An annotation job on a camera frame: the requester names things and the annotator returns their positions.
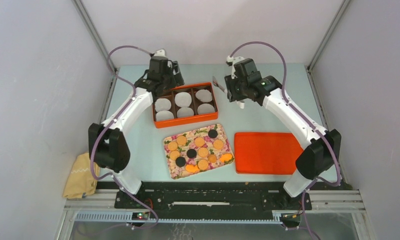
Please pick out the floral cookie tray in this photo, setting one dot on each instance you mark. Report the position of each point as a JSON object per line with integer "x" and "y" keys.
{"x": 177, "y": 172}

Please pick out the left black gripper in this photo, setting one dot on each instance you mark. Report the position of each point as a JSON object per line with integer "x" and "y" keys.
{"x": 177, "y": 79}

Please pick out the white paper cupcake liner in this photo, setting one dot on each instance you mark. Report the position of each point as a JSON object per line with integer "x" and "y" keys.
{"x": 204, "y": 95}
{"x": 205, "y": 108}
{"x": 164, "y": 115}
{"x": 162, "y": 104}
{"x": 184, "y": 112}
{"x": 183, "y": 99}

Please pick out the small tan cookie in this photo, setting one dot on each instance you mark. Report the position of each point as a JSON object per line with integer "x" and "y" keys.
{"x": 212, "y": 158}

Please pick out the yellow cloth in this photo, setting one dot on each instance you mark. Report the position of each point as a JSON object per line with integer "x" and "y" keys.
{"x": 80, "y": 182}

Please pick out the black round cookie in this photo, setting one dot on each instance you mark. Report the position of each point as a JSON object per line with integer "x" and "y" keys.
{"x": 213, "y": 133}
{"x": 180, "y": 161}
{"x": 191, "y": 153}

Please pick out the orange cookie tin box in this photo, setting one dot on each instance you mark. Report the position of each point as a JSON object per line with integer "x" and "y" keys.
{"x": 192, "y": 89}

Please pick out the orange pumpkin cookie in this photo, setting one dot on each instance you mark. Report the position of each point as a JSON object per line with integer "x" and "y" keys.
{"x": 192, "y": 168}
{"x": 227, "y": 157}

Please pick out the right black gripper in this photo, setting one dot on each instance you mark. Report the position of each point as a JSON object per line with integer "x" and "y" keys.
{"x": 229, "y": 81}

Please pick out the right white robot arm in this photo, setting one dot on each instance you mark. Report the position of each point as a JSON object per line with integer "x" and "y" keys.
{"x": 320, "y": 146}

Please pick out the orange tin lid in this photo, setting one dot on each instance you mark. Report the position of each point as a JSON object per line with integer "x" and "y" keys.
{"x": 266, "y": 153}

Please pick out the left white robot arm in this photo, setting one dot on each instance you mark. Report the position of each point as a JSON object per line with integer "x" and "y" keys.
{"x": 108, "y": 147}

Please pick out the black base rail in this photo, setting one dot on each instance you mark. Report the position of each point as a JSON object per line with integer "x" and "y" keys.
{"x": 216, "y": 200}

